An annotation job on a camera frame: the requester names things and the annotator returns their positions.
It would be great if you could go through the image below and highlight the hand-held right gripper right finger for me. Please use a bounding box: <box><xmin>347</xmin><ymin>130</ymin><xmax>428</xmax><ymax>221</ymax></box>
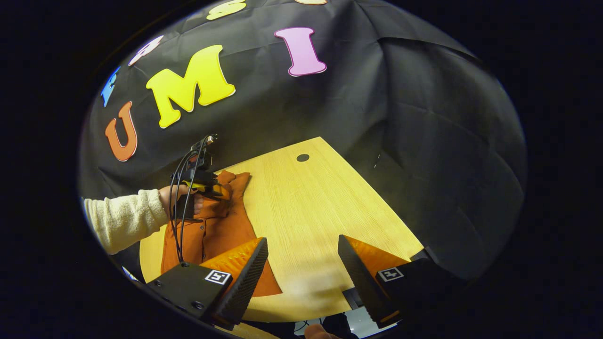
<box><xmin>338</xmin><ymin>234</ymin><xmax>467</xmax><ymax>329</ymax></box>

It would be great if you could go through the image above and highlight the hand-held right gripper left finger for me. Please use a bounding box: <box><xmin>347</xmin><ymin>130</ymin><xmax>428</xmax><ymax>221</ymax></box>
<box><xmin>146</xmin><ymin>237</ymin><xmax>269</xmax><ymax>330</ymax></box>

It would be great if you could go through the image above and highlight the rust orange button coat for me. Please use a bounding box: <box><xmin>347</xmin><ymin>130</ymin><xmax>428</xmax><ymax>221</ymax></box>
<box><xmin>160</xmin><ymin>170</ymin><xmax>283</xmax><ymax>298</ymax></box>

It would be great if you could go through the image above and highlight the black table edge clamp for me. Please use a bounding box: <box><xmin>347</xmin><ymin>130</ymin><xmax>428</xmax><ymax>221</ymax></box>
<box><xmin>343</xmin><ymin>288</ymin><xmax>363</xmax><ymax>309</ymax></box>

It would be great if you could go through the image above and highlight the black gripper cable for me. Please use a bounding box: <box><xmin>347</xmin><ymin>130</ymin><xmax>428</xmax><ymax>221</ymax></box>
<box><xmin>168</xmin><ymin>141</ymin><xmax>210</xmax><ymax>264</ymax></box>

